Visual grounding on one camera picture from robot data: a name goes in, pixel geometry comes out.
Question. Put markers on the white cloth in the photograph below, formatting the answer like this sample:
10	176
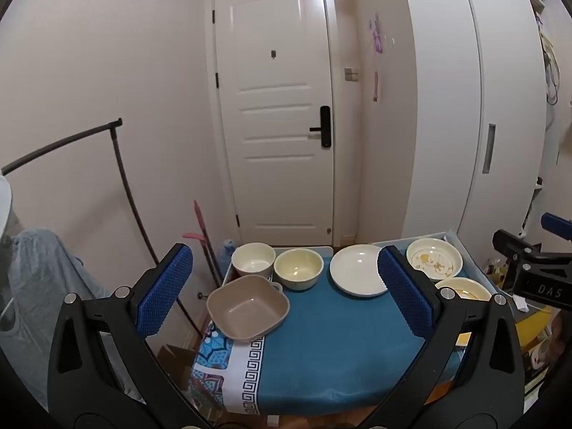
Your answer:
4	201

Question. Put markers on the white wardrobe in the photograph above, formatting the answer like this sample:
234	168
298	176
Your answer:
447	98

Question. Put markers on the cream rimmed plate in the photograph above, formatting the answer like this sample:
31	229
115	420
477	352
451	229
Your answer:
464	288

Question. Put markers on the cream ceramic bowl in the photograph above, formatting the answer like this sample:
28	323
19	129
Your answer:
298	269

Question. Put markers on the plain white plate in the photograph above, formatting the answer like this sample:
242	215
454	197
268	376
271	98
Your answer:
353	270

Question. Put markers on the beige square plastic basin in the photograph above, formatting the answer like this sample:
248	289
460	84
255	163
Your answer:
245	308

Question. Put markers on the black clothes rack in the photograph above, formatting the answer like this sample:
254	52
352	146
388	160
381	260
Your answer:
120	165

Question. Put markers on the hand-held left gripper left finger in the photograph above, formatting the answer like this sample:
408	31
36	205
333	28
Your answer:
165	290

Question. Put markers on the wall light switch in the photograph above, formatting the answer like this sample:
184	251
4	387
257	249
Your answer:
351	74

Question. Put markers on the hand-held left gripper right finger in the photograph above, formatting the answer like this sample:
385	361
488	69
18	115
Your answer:
404	290

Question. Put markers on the blue bottle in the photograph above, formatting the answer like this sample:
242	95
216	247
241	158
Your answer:
229	252

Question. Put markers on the yellow plastic object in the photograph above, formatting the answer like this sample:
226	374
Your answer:
534	328

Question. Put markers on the cartoon print plate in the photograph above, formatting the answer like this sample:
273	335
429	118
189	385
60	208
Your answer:
435	259

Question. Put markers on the grey hanging garment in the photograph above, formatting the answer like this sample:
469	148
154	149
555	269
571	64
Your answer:
44	277

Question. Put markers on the cardboard box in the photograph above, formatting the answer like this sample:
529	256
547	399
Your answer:
176	362

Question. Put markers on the pink wall sticker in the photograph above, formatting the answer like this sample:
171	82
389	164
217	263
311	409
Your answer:
376	87

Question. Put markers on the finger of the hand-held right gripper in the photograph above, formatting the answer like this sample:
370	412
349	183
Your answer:
520	250
557	225

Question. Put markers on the teal patterned tablecloth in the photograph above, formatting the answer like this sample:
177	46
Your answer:
335	344

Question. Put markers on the white panelled door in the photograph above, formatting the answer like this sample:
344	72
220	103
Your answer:
272	98

